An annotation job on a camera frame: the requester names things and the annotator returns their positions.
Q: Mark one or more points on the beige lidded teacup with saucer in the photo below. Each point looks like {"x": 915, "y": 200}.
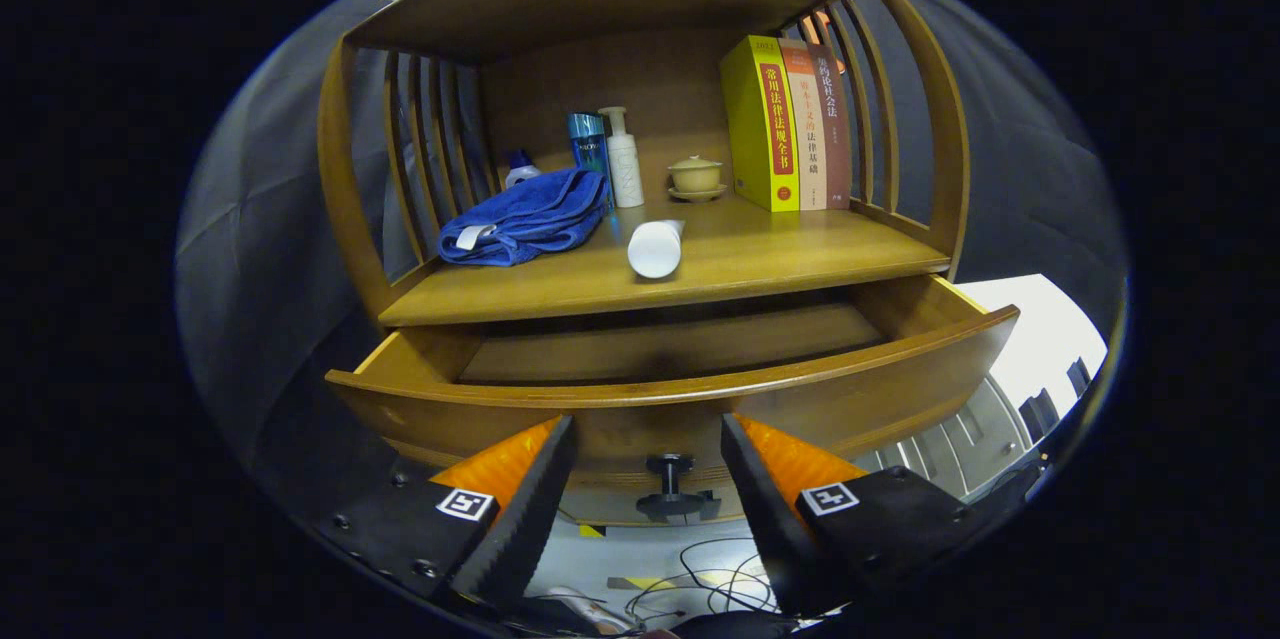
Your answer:
{"x": 696, "y": 177}

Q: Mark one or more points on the small white blue-capped bottle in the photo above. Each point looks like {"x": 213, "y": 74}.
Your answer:
{"x": 520, "y": 169}

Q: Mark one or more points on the white cleanser tube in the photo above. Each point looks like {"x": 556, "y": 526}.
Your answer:
{"x": 655, "y": 249}

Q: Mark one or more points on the black block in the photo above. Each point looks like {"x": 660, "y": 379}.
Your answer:
{"x": 1079, "y": 377}
{"x": 1038, "y": 411}

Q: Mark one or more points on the wooden drawer with black knob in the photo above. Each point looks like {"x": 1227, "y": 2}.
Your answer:
{"x": 900, "y": 379}

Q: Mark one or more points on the cream and orange book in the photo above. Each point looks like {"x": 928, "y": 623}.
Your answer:
{"x": 808, "y": 129}

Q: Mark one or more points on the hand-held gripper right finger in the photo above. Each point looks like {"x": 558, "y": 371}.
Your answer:
{"x": 770, "y": 519}

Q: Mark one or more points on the teal bottle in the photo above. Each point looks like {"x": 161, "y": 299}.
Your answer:
{"x": 587, "y": 144}

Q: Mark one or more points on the yellow book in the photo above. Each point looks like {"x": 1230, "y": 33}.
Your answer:
{"x": 750, "y": 119}

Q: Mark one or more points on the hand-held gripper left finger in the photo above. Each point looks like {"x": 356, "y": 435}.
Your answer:
{"x": 520, "y": 519}

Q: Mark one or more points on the wooden countertop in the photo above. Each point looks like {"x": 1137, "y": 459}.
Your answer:
{"x": 760, "y": 259}

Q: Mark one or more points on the brown book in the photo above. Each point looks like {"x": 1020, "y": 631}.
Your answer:
{"x": 838, "y": 129}

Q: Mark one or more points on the white pump bottle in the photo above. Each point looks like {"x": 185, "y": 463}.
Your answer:
{"x": 625, "y": 169}

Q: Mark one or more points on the blue folded towel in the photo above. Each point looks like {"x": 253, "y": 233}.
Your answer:
{"x": 530, "y": 219}

